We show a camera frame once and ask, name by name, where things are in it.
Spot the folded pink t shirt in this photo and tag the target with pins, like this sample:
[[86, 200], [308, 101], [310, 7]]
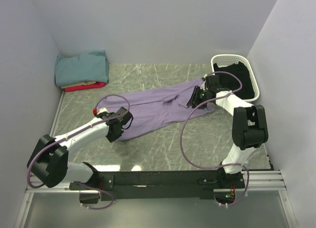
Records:
[[85, 87]]

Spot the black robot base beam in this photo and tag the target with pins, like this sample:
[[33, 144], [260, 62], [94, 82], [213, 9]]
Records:
[[166, 184]]

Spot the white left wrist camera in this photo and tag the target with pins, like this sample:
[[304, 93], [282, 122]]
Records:
[[100, 112]]

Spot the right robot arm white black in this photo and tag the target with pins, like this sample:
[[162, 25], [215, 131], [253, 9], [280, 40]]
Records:
[[249, 128]]

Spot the white plastic laundry basket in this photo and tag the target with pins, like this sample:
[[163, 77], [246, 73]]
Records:
[[224, 60]]

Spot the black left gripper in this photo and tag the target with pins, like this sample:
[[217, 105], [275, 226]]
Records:
[[112, 138]]

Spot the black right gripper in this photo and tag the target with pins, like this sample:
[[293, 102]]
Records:
[[194, 100]]

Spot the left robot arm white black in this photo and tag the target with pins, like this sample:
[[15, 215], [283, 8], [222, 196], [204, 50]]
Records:
[[50, 163]]

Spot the purple t shirt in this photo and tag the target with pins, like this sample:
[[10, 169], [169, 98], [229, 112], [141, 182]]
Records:
[[156, 108]]

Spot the black t shirt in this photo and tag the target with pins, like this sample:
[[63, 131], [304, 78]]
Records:
[[242, 73]]

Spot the aluminium frame rail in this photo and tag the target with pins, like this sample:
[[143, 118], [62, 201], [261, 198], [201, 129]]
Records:
[[260, 180]]

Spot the folded tan t shirt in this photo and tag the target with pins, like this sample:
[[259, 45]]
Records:
[[85, 83]]

